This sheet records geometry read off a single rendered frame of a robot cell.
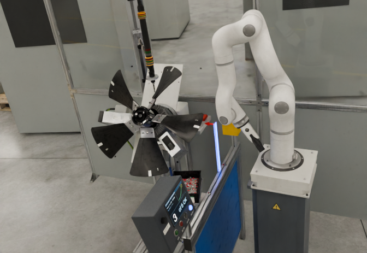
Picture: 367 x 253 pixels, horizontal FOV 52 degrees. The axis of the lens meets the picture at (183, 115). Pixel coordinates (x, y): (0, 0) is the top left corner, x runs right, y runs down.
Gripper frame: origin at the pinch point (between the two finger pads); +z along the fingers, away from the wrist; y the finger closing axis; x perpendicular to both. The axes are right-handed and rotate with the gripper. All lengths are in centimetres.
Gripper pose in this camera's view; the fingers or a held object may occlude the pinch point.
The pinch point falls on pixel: (260, 147)
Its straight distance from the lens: 199.0
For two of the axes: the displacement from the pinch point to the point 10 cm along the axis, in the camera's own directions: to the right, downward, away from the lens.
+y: 0.6, -1.8, 9.8
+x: -7.9, 5.9, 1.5
